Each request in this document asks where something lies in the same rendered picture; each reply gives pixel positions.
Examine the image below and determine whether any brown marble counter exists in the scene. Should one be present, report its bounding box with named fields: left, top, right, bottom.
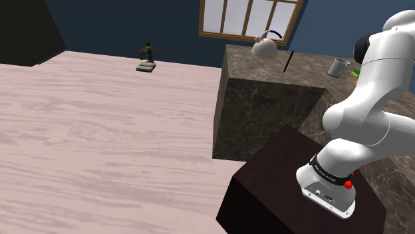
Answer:
left=212, top=44, right=415, bottom=234

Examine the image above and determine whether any dark brown robot stand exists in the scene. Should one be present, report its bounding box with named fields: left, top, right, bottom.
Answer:
left=215, top=124, right=387, bottom=234

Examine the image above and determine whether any wooden framed window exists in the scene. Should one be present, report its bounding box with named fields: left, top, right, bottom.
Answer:
left=198, top=0, right=305, bottom=47

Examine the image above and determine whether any black pen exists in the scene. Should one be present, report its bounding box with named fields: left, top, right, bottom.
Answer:
left=283, top=50, right=295, bottom=74

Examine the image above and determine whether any white kettle with black handle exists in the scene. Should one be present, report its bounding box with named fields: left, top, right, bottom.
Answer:
left=251, top=29, right=283, bottom=60

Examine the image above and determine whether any dark soldier figure on base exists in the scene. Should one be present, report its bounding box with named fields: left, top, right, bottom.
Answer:
left=135, top=41, right=163, bottom=73

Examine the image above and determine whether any black cabinet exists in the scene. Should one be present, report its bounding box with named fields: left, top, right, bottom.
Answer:
left=0, top=0, right=67, bottom=68

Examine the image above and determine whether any grey mug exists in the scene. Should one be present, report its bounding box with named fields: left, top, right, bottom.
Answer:
left=327, top=58, right=351, bottom=78

